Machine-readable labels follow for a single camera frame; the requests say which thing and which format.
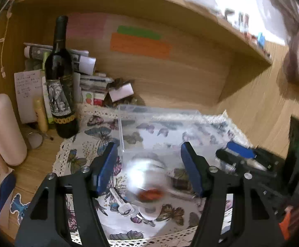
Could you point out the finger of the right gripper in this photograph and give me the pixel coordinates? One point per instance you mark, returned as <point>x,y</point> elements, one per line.
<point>237,165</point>
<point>242,150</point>

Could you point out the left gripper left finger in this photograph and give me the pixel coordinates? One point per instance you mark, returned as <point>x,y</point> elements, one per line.
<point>45,222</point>

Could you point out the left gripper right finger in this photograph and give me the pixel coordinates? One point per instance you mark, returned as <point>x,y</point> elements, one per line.
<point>236,212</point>

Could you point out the blue cartoon sticker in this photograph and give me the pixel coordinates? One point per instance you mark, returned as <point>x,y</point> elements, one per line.
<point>18,207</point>

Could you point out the clear plastic storage box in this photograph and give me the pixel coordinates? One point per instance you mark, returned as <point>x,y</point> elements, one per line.
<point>159,133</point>

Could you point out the small round mirror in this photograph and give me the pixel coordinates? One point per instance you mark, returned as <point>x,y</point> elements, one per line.
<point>35,139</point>

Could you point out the butterfly print lace cloth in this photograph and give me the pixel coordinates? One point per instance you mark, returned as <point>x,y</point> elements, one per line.
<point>181,211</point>

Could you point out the pink ceramic mug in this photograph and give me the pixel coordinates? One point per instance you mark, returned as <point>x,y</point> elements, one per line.
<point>13,149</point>

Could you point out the yellow tube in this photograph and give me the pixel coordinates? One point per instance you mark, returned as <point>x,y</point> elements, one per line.
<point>41,114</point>

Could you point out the white small cardboard box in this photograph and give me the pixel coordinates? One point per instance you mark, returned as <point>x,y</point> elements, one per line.
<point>122,92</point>

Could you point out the orange sticky note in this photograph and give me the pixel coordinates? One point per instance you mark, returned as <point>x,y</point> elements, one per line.
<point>139,46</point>

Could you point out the red white small box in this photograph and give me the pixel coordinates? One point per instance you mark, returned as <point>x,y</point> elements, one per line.
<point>99,98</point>

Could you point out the handwritten white note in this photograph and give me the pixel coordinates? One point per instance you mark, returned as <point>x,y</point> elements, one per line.
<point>28,85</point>

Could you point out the dark wine bottle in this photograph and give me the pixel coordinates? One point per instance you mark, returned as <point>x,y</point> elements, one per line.
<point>59,83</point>

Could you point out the green sticky note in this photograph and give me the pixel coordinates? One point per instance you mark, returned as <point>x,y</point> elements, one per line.
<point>138,32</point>

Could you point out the stack of papers and booklets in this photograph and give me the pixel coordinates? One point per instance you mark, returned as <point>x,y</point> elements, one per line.
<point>82,63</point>

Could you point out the pink sticky note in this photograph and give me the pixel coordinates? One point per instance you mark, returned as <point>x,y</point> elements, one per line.
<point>86,25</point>

